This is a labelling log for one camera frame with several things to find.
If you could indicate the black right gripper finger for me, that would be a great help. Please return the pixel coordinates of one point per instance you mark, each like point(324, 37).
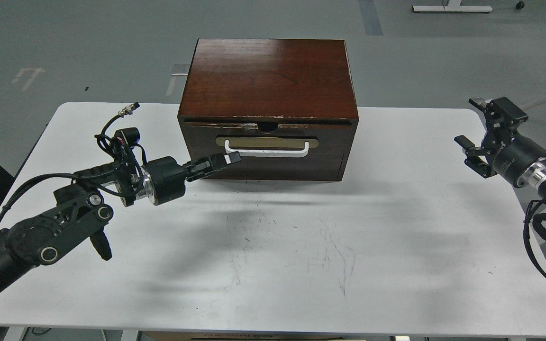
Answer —
point(502, 118)
point(479, 159)

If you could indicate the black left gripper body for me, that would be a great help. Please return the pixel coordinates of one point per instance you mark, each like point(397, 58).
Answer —
point(164, 180)

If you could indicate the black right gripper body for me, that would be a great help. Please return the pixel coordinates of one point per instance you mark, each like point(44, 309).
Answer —
point(518, 159)

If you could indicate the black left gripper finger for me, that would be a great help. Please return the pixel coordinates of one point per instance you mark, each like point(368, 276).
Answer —
point(197, 172)
point(218, 159)

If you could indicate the wooden drawer with white handle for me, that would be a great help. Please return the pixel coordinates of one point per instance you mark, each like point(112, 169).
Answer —
point(292, 151)

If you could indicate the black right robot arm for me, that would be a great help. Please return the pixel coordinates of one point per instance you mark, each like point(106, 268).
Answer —
point(506, 152)

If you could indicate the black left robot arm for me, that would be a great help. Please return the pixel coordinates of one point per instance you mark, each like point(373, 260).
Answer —
point(81, 213)

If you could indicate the dark wooden cabinet box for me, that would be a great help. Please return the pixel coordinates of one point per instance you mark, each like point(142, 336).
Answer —
point(306, 81)

